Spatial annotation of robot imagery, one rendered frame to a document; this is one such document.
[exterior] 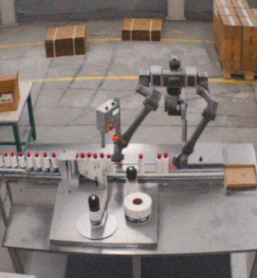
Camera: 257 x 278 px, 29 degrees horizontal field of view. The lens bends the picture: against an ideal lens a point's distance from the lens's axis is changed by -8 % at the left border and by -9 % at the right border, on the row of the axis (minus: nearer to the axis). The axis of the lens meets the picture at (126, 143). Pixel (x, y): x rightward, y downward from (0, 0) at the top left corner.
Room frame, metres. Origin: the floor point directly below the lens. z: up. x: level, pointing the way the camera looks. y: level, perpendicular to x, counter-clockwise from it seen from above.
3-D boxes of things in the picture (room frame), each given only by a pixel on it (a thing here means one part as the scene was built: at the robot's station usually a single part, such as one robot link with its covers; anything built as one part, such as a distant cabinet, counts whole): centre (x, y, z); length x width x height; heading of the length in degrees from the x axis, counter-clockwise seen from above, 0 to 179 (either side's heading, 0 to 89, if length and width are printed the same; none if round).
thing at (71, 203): (2.86, 0.19, 0.86); 0.80 x 0.67 x 0.05; 86
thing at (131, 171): (3.01, -0.03, 1.03); 0.09 x 0.09 x 0.30
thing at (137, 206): (2.81, -0.06, 0.95); 0.20 x 0.20 x 0.14
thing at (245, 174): (3.22, -0.96, 0.85); 0.30 x 0.26 x 0.04; 86
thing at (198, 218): (3.10, -0.08, 0.82); 2.10 x 1.31 x 0.02; 86
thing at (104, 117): (3.39, 0.13, 1.38); 0.17 x 0.10 x 0.19; 141
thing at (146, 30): (7.81, -0.34, 0.11); 0.65 x 0.54 x 0.22; 83
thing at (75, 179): (3.24, 0.46, 1.01); 0.14 x 0.13 x 0.26; 86
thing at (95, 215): (2.71, 0.25, 1.04); 0.09 x 0.09 x 0.29
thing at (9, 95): (4.62, 1.31, 0.97); 0.51 x 0.39 x 0.37; 1
